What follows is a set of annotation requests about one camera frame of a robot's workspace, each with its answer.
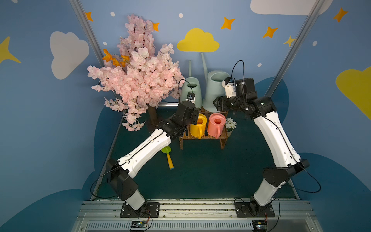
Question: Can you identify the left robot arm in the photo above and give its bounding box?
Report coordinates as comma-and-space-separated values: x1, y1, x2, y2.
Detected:
106, 92, 200, 211

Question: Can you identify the pink cherry blossom tree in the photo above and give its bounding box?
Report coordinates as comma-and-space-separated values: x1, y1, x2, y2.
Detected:
87, 14, 185, 131

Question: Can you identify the aluminium rail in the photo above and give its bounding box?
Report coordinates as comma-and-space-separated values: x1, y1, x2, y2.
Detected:
72, 198, 323, 232
157, 101, 270, 108

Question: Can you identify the large grey-blue watering can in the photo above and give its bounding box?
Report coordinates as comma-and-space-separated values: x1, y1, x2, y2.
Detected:
201, 53, 230, 113

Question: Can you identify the aluminium front rail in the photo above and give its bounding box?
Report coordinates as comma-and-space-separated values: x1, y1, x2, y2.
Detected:
72, 198, 323, 232

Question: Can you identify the mint green watering can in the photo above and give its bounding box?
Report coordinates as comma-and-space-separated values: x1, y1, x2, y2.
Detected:
180, 60, 202, 108

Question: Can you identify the pink watering can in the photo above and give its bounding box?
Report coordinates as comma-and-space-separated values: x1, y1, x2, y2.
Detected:
207, 113, 226, 139

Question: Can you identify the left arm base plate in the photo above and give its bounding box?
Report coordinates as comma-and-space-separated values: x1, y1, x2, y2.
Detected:
120, 202, 160, 218

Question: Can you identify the white flower pot plant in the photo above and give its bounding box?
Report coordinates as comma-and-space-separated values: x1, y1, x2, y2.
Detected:
225, 118, 237, 137

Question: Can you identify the green yellow toy trowel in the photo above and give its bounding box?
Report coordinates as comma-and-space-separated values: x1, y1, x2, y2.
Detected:
161, 146, 174, 170

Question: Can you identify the aluminium back rail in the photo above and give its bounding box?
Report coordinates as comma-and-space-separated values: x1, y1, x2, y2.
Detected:
157, 101, 270, 108

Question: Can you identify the yellow watering can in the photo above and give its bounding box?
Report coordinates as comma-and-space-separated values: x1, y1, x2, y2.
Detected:
190, 114, 207, 139

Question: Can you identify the brown wooden slatted shelf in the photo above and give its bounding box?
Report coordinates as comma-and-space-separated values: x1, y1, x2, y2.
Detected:
179, 108, 228, 150

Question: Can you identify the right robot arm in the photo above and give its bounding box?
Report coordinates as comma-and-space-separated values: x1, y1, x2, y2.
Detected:
213, 76, 309, 217

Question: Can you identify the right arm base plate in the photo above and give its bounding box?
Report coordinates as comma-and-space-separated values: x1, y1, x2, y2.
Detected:
235, 202, 275, 218

